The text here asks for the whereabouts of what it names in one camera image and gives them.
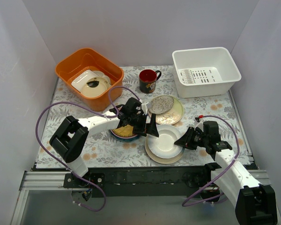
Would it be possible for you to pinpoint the white deep scalloped plate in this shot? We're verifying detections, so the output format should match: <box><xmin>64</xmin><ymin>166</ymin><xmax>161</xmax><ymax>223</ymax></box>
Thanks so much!
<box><xmin>147</xmin><ymin>125</ymin><xmax>183</xmax><ymax>159</ymax></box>

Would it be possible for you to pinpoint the cream and blue floral plate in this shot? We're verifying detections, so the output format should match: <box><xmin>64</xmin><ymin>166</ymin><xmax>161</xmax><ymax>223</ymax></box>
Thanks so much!
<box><xmin>145</xmin><ymin>139</ymin><xmax>184</xmax><ymax>165</ymax></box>

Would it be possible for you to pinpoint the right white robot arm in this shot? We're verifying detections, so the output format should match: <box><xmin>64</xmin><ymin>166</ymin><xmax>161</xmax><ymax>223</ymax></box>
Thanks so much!
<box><xmin>174</xmin><ymin>121</ymin><xmax>278</xmax><ymax>225</ymax></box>

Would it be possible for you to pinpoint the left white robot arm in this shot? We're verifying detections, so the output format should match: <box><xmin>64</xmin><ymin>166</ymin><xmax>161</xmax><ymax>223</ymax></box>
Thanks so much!
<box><xmin>50</xmin><ymin>97</ymin><xmax>159</xmax><ymax>188</ymax></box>

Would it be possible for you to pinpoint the cream floral plate in bin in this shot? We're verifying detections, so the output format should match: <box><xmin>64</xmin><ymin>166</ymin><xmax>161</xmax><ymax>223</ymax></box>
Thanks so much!
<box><xmin>93</xmin><ymin>71</ymin><xmax>111</xmax><ymax>88</ymax></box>

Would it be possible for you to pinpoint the white plastic bin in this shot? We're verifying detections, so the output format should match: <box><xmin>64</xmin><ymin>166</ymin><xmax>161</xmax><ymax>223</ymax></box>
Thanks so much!
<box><xmin>172</xmin><ymin>47</ymin><xmax>242</xmax><ymax>98</ymax></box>

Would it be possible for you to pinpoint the orange plastic bin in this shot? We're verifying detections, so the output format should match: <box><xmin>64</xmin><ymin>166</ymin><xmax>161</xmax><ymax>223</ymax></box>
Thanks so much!
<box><xmin>55</xmin><ymin>48</ymin><xmax>124</xmax><ymax>112</ymax></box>

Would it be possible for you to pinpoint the floral patterned table mat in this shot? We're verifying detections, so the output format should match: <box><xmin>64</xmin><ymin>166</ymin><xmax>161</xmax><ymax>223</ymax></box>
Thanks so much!
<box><xmin>36</xmin><ymin>66</ymin><xmax>253</xmax><ymax>169</ymax></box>

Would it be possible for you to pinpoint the woven bamboo tray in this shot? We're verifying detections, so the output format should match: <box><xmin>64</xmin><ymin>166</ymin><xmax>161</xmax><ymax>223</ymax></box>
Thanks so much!
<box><xmin>113</xmin><ymin>125</ymin><xmax>134</xmax><ymax>137</ymax></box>

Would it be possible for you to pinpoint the pink plate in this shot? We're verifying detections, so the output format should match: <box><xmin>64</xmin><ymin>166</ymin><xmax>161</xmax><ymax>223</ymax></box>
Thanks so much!
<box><xmin>111</xmin><ymin>127</ymin><xmax>138</xmax><ymax>139</ymax></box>

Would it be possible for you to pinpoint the dark teal scalloped plate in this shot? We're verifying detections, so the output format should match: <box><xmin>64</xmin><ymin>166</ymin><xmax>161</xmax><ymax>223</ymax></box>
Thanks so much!
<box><xmin>109</xmin><ymin>130</ymin><xmax>140</xmax><ymax>143</ymax></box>

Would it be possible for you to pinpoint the cream and green floral plate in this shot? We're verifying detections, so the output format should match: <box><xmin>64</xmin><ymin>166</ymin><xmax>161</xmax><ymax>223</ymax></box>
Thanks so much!
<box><xmin>148</xmin><ymin>97</ymin><xmax>184</xmax><ymax>125</ymax></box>

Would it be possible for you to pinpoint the speckled grey stoneware plate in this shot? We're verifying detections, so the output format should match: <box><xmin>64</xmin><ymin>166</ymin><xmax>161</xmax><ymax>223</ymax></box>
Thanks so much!
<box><xmin>148</xmin><ymin>95</ymin><xmax>174</xmax><ymax>115</ymax></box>

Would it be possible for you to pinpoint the black and red mug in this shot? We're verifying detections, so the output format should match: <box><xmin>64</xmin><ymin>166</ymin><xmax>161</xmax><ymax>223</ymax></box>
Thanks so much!
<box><xmin>139</xmin><ymin>69</ymin><xmax>162</xmax><ymax>94</ymax></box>

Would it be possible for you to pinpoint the cream plate with black motif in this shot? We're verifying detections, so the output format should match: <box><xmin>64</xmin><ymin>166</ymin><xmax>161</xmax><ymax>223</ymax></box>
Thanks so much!
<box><xmin>81</xmin><ymin>77</ymin><xmax>109</xmax><ymax>98</ymax></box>

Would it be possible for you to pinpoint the white square dish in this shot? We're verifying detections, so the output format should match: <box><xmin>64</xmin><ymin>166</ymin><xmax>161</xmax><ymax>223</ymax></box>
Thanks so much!
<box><xmin>71</xmin><ymin>70</ymin><xmax>97</xmax><ymax>92</ymax></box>

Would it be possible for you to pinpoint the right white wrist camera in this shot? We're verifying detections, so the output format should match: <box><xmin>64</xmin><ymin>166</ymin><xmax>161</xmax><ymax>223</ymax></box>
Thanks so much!
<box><xmin>194</xmin><ymin>121</ymin><xmax>204</xmax><ymax>134</ymax></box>

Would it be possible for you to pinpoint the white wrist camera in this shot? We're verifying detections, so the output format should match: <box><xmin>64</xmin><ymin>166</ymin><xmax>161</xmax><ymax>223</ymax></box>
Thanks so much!
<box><xmin>194</xmin><ymin>121</ymin><xmax>204</xmax><ymax>134</ymax></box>
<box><xmin>141</xmin><ymin>102</ymin><xmax>151</xmax><ymax>115</ymax></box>

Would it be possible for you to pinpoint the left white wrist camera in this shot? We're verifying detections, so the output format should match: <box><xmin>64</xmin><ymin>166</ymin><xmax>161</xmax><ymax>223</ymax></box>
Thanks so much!
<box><xmin>141</xmin><ymin>102</ymin><xmax>151</xmax><ymax>115</ymax></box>

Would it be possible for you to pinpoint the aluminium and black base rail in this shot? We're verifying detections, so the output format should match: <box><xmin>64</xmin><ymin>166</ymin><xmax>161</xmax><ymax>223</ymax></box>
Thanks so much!
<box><xmin>10</xmin><ymin>89</ymin><xmax>281</xmax><ymax>225</ymax></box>

